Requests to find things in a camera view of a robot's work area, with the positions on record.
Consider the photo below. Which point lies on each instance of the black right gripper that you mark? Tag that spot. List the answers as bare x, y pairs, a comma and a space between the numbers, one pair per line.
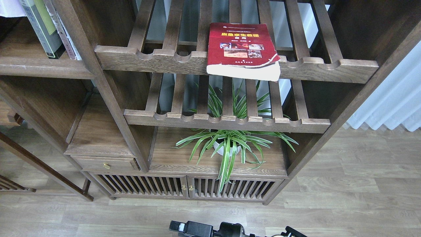
195, 229

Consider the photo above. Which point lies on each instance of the red cover book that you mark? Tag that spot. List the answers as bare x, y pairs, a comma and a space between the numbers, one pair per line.
242, 51

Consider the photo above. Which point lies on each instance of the green and black book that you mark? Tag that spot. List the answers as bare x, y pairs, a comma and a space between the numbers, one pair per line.
44, 27

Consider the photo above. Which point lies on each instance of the white lavender cover book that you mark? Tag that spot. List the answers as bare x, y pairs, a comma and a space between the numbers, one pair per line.
11, 8

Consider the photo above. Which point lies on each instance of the upright book in shelf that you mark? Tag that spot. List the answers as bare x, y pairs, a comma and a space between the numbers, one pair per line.
62, 31

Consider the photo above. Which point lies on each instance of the white plant pot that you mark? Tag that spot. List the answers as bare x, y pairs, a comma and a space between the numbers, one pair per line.
220, 148

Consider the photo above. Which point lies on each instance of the green spider plant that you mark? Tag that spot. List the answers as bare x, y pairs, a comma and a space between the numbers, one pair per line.
206, 137

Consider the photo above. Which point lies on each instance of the brass drawer knob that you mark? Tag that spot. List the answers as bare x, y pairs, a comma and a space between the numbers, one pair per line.
106, 166

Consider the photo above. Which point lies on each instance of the dark wooden bookshelf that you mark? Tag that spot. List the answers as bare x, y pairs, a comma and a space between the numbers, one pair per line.
142, 85

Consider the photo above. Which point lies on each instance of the white pleated curtain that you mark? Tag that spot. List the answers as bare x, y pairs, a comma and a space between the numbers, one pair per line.
397, 101

